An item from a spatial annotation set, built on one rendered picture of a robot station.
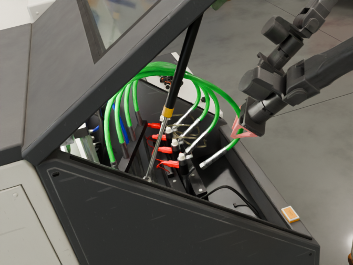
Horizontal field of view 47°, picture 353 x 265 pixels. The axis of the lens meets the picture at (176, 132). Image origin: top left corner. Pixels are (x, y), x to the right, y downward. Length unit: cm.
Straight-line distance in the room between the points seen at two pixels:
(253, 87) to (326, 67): 17
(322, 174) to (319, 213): 34
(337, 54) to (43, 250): 72
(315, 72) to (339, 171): 196
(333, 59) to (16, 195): 68
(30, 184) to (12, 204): 6
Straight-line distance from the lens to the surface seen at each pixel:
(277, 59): 129
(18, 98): 88
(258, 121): 105
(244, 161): 142
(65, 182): 77
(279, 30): 126
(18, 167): 75
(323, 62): 93
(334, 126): 325
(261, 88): 97
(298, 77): 96
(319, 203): 262
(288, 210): 123
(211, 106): 167
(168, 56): 218
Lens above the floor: 185
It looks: 34 degrees down
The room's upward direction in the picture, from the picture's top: 11 degrees counter-clockwise
